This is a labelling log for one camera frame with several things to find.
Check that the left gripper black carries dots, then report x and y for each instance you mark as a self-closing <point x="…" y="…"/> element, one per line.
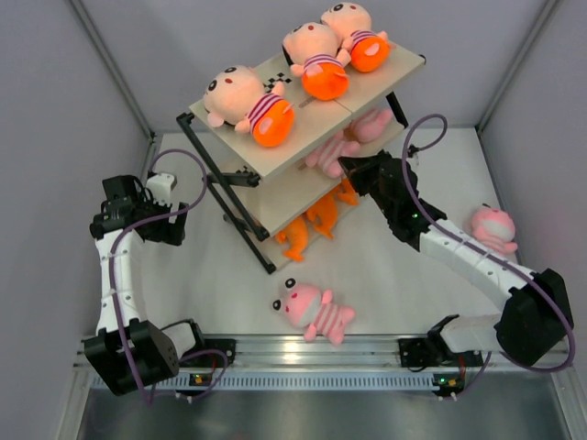
<point x="169" y="233"/>

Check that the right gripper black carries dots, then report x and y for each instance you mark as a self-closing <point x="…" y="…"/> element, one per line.
<point x="367" y="164"/>

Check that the orange shark plush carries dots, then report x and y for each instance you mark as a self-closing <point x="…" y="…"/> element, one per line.
<point x="345" y="193"/>
<point x="297" y="236"/>

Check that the pink striped frog plush back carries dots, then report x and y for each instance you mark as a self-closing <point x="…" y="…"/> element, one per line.
<point x="326" y="156"/>

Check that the pink striped frog plush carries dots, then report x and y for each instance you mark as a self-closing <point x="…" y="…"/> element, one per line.
<point x="306" y="307"/>
<point x="326" y="156"/>
<point x="495" y="229"/>
<point x="370" y="125"/>

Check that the boy doll orange shorts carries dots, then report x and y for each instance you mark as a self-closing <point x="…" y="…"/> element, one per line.
<point x="314" y="55"/>

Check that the black-haired boy doll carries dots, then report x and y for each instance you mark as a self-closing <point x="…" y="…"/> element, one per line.
<point x="237" y="97"/>

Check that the pink striped frog plush front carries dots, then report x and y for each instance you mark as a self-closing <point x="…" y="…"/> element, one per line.
<point x="306" y="307"/>

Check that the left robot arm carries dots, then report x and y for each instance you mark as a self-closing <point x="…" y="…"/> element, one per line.
<point x="128" y="351"/>

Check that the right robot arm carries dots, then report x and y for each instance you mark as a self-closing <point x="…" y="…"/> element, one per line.
<point x="533" y="307"/>

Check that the beige three-tier shelf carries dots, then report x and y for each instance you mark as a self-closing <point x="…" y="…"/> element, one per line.
<point x="262" y="190"/>

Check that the orange shark plush under shelf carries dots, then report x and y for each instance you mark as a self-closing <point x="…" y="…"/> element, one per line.
<point x="297" y="236"/>

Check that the boy doll on shelf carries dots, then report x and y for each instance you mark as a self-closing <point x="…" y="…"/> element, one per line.
<point x="352" y="23"/>

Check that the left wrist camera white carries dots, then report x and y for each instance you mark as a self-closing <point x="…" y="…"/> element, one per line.
<point x="161" y="185"/>

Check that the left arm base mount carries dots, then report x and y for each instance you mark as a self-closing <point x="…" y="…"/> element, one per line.
<point x="208" y="354"/>

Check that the slotted cable duct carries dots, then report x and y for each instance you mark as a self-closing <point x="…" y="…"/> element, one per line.
<point x="327" y="381"/>

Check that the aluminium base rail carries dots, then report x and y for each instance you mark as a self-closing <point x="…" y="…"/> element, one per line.
<point x="289" y="352"/>

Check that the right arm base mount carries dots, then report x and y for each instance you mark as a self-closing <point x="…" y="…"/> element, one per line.
<point x="419" y="353"/>

